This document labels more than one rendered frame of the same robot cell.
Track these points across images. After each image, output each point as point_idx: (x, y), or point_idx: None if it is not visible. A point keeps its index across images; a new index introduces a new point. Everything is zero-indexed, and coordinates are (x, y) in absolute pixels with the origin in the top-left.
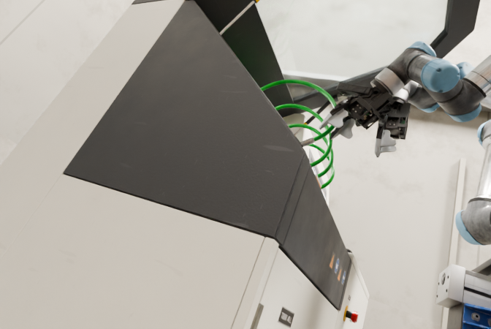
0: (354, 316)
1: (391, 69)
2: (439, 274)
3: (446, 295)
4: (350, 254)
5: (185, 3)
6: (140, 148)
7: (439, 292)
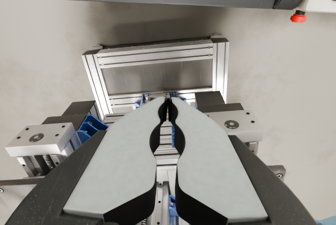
0: (291, 18)
1: None
2: (261, 129)
3: (204, 113)
4: (305, 3)
5: None
6: None
7: (241, 116)
